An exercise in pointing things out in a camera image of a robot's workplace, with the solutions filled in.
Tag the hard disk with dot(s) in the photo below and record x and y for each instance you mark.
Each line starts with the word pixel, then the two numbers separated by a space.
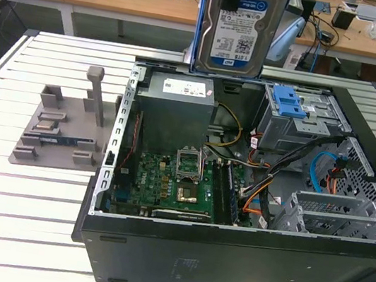
pixel 236 38

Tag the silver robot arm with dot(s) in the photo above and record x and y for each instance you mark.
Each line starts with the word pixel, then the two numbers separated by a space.
pixel 287 35

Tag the grey disk bay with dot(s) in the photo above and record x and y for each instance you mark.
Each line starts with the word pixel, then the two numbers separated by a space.
pixel 332 200

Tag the black computer tower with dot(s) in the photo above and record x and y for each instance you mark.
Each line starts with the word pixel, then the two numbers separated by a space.
pixel 308 10

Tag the small black box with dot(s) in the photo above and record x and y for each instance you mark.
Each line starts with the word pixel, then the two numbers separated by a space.
pixel 343 19

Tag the blue drive cage latch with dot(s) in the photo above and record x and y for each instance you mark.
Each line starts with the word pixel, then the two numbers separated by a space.
pixel 288 103

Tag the grey power supply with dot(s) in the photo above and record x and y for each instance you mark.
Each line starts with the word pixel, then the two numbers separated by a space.
pixel 173 121

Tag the grey drive cage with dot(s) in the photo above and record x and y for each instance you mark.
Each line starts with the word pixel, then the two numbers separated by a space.
pixel 282 131

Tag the installed RAM stick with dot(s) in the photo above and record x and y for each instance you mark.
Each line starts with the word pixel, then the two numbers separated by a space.
pixel 231 194

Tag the green motherboard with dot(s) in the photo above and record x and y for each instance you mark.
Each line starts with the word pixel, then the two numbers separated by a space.
pixel 153 178

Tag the black RAM slot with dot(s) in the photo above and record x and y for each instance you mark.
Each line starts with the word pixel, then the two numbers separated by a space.
pixel 217 195

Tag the CPU socket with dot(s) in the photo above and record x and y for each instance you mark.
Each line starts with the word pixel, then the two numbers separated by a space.
pixel 187 192

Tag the grey parts rack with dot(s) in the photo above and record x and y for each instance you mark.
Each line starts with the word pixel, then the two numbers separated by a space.
pixel 70 118

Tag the blue RAM stick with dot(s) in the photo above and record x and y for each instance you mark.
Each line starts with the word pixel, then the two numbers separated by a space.
pixel 62 141

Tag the black graphics card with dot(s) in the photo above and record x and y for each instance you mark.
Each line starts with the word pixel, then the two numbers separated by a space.
pixel 179 215

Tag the silver CPU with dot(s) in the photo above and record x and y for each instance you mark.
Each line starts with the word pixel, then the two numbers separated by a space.
pixel 46 124

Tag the black PC case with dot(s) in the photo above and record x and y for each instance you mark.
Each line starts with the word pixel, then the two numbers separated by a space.
pixel 191 256

